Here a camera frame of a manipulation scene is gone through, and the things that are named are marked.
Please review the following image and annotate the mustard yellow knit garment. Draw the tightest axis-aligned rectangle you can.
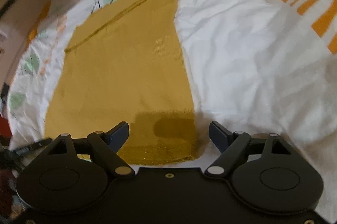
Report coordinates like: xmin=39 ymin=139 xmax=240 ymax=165
xmin=45 ymin=0 xmax=201 ymax=165

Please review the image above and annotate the white leaf-print bed sheet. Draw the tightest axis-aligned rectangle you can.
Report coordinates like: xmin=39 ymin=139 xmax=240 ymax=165
xmin=7 ymin=0 xmax=336 ymax=222

